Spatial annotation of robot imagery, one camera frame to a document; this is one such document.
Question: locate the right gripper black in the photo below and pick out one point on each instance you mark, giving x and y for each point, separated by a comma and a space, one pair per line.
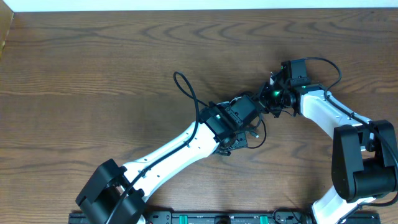
265, 88

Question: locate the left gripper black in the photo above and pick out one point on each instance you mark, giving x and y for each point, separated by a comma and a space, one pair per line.
242, 143

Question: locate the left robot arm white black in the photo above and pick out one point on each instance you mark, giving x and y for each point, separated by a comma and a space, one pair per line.
118, 194

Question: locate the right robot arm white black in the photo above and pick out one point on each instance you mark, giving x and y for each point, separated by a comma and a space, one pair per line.
364, 154

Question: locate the cardboard box side panel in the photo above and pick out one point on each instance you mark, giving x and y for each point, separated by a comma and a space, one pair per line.
6, 18

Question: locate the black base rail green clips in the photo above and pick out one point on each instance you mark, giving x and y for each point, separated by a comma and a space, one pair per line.
167, 217

